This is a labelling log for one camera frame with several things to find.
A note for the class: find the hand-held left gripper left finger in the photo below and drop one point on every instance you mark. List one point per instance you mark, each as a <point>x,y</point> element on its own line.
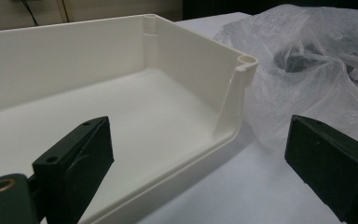
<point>74,168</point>

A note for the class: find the white plastic bin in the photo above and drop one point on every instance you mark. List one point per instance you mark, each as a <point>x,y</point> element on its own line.
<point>152,109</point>

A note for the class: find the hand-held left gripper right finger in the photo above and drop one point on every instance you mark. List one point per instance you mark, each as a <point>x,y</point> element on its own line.
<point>335,168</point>

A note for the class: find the clear plastic bag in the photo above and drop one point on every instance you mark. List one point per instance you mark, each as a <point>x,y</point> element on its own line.
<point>292,102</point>

